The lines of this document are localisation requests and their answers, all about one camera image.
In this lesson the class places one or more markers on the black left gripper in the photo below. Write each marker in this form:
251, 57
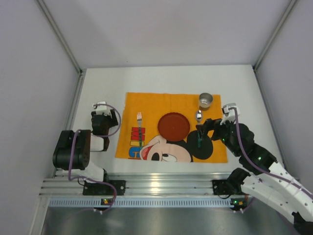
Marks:
105, 122

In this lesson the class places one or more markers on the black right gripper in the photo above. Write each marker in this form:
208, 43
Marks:
209, 125

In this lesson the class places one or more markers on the metal cup brown base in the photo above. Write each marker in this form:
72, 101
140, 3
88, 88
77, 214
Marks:
205, 101

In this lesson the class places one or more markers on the red round plate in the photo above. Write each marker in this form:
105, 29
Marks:
173, 126

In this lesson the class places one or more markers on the fork with teal handle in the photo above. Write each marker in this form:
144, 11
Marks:
139, 122

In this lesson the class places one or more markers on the orange cartoon mouse towel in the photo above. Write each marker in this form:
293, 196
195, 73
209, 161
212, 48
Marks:
156, 148

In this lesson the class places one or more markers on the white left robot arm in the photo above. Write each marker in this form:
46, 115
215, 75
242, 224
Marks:
73, 149

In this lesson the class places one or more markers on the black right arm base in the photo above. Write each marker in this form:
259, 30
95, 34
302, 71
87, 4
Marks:
223, 187

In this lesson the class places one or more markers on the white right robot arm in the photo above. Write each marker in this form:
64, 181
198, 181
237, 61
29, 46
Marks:
262, 175

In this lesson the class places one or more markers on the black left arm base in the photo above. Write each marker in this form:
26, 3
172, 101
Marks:
96, 189

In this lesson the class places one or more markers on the aluminium mounting rail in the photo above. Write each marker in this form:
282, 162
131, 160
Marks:
154, 184

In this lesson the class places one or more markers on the slotted grey cable duct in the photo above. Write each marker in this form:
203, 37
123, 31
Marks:
132, 202

